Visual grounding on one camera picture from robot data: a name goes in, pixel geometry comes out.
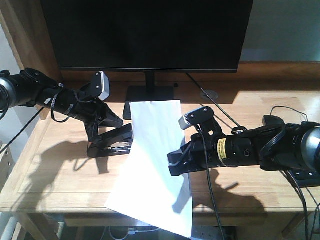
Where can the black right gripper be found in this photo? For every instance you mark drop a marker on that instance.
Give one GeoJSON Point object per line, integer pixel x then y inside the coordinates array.
{"type": "Point", "coordinates": [211, 148]}

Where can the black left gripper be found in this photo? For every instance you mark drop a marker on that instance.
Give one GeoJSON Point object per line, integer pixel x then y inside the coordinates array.
{"type": "Point", "coordinates": [67, 103]}

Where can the black stapler with orange label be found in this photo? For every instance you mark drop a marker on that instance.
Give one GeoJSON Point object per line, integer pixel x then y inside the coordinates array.
{"type": "Point", "coordinates": [112, 143]}

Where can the white paper sheets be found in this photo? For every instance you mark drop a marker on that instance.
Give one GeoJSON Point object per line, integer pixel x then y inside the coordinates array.
{"type": "Point", "coordinates": [145, 189]}

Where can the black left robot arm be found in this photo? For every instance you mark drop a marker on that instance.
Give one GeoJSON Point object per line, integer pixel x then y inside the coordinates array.
{"type": "Point", "coordinates": [31, 87]}

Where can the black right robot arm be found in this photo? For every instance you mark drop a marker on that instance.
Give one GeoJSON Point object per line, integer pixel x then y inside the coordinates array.
{"type": "Point", "coordinates": [275, 146]}

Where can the wooden desk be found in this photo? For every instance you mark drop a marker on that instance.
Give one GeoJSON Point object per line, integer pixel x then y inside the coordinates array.
{"type": "Point", "coordinates": [44, 180]}

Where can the black computer mouse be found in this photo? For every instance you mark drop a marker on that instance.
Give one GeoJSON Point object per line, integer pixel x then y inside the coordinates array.
{"type": "Point", "coordinates": [272, 123]}

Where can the black monitor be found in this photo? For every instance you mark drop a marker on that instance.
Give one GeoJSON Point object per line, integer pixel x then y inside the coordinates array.
{"type": "Point", "coordinates": [148, 36]}

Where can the black keyboard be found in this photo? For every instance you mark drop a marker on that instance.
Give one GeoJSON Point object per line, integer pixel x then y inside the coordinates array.
{"type": "Point", "coordinates": [306, 179]}

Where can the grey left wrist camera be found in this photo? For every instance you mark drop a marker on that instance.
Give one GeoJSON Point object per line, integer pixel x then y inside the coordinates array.
{"type": "Point", "coordinates": [100, 86]}

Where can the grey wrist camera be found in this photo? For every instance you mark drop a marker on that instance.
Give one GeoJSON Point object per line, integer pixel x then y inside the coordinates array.
{"type": "Point", "coordinates": [195, 117]}
{"type": "Point", "coordinates": [100, 86]}

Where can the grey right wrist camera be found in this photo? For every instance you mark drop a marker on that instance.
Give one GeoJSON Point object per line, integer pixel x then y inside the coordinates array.
{"type": "Point", "coordinates": [195, 117]}

